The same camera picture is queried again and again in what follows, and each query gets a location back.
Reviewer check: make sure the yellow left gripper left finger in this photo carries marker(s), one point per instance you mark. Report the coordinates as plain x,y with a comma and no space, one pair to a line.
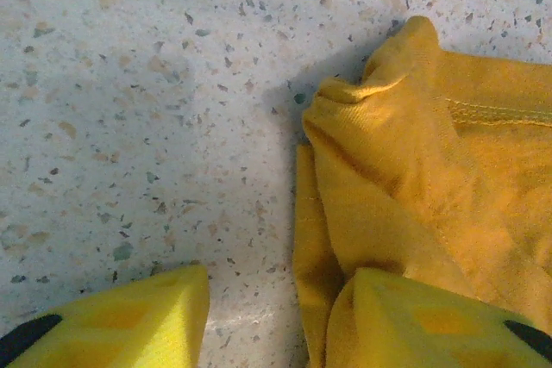
129,329

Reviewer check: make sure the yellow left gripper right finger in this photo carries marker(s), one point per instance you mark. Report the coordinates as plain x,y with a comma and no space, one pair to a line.
422,333

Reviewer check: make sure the mustard yellow t-shirt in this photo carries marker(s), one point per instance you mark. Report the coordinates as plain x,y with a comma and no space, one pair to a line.
431,170

